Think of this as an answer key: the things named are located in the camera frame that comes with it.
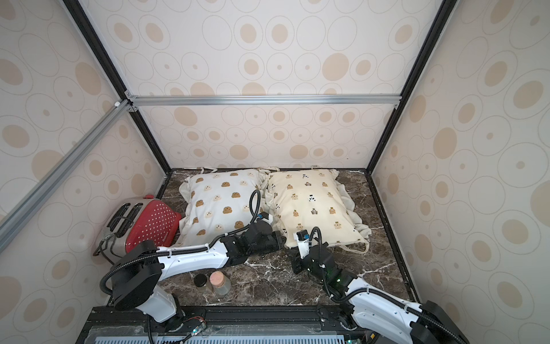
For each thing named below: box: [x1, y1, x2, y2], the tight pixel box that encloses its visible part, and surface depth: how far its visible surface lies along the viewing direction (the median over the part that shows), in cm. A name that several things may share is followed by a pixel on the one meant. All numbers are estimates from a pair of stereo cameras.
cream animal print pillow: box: [264, 167, 372, 255], surface depth 92 cm
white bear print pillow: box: [173, 169, 263, 249], surface depth 95 cm
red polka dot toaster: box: [93, 195, 183, 264], surface depth 82 cm
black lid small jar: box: [193, 273, 210, 294], surface depth 76 cm
